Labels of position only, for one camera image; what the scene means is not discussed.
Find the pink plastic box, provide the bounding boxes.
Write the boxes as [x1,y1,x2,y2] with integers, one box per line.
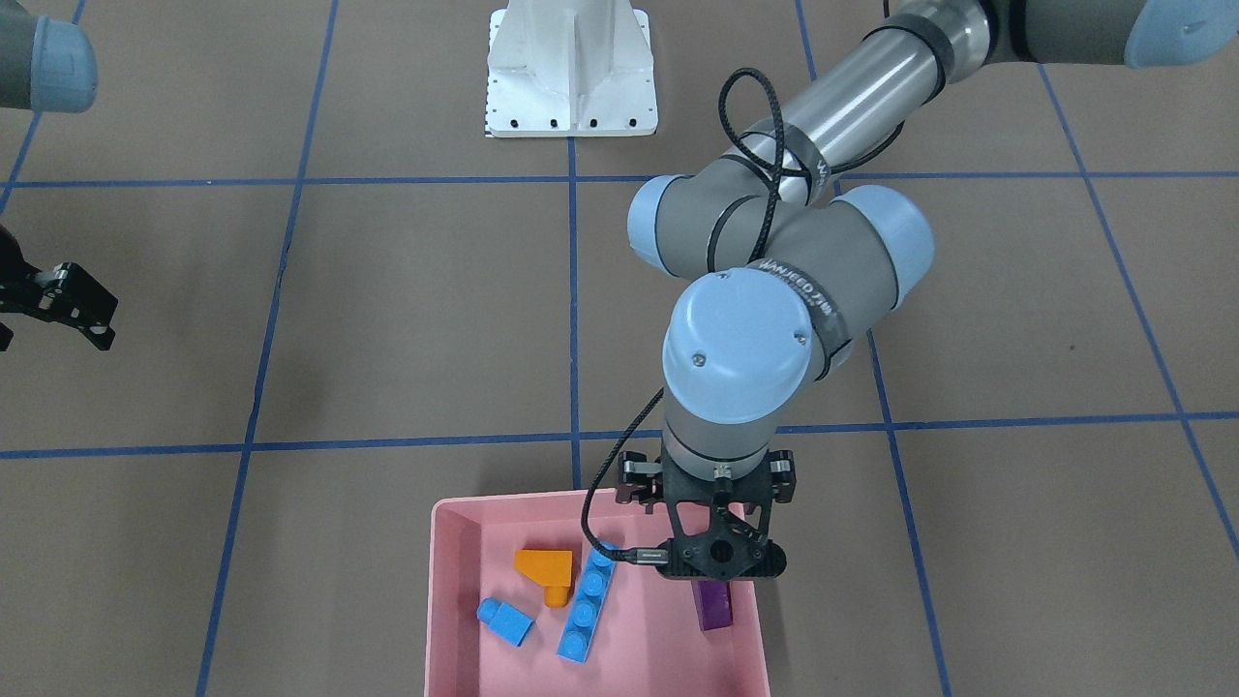
[422,491,771,696]

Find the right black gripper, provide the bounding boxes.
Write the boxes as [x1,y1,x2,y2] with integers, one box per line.
[1,227,118,352]

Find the blue tape line crosswise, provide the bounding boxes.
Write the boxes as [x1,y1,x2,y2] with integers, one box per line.
[1,410,1238,462]

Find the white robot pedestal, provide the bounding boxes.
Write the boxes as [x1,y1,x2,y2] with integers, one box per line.
[484,1,659,137]

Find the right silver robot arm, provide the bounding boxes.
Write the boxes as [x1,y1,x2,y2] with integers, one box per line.
[1,1,118,352]

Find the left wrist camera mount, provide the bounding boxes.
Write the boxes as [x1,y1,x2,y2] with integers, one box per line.
[655,474,787,582]

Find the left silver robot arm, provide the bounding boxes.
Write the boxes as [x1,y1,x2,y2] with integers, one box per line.
[601,1,1237,520]

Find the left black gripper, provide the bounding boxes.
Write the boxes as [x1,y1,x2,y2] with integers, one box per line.
[659,444,797,524]

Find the long blue toy block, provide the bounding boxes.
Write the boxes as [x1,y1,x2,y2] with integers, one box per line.
[558,550,617,664]

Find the orange toy block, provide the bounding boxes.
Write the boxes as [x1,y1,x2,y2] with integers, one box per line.
[514,550,574,608]

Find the purple toy block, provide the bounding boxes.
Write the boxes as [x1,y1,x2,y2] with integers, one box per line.
[691,579,733,631]

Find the small blue toy block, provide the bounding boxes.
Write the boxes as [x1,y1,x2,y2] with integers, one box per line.
[476,595,535,647]

